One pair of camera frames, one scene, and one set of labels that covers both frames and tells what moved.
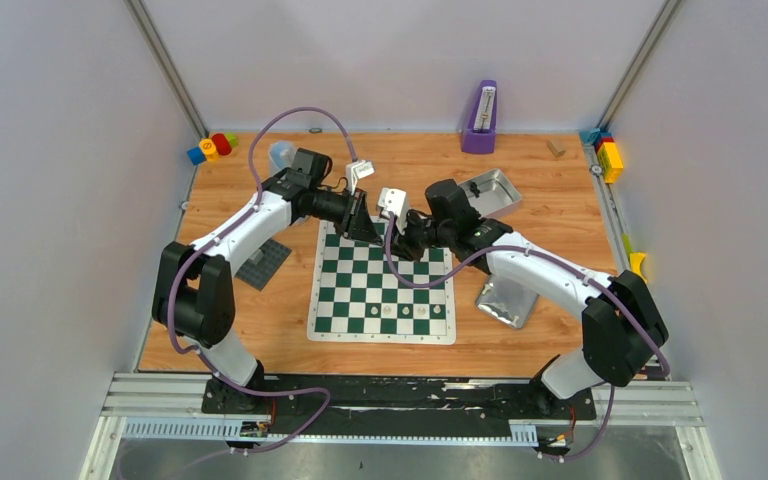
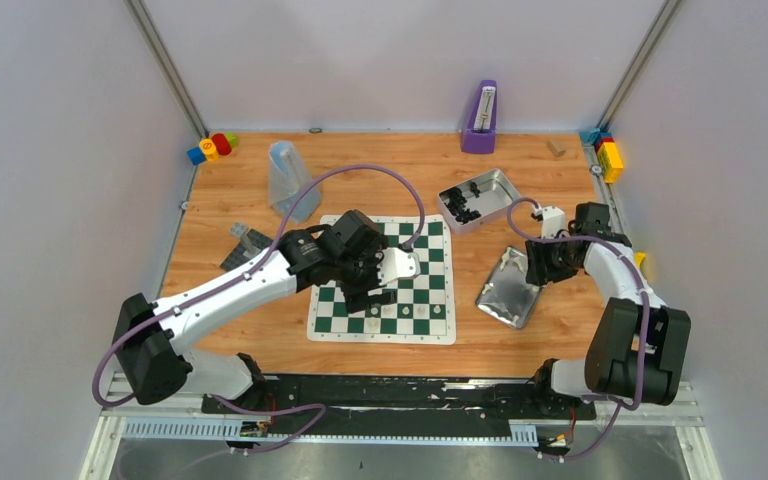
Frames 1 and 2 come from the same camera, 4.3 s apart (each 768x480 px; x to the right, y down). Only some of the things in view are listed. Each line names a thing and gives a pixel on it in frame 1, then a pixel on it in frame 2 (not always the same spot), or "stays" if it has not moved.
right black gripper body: (423, 235) to (551, 261)
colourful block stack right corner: (608, 152) stays
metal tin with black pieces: (491, 193) stays
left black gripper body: (358, 211) to (365, 291)
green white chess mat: (357, 299) stays
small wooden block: (556, 148) stays
